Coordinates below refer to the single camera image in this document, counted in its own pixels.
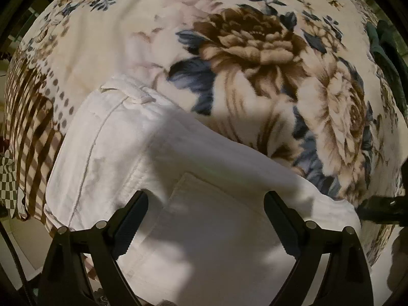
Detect checkered cloth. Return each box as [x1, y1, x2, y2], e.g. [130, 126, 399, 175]
[0, 155, 25, 221]

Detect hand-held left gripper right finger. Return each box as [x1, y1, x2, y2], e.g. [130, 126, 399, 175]
[263, 190, 374, 306]

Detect dark green pillow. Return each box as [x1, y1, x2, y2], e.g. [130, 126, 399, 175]
[365, 19, 408, 118]

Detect white pants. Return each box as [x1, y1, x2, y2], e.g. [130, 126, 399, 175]
[45, 74, 372, 306]

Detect floral blanket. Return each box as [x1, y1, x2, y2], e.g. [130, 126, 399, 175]
[5, 0, 408, 268]

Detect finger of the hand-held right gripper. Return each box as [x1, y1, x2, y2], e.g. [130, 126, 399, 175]
[355, 194, 408, 227]

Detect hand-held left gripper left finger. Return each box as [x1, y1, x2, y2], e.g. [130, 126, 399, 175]
[37, 189, 149, 306]

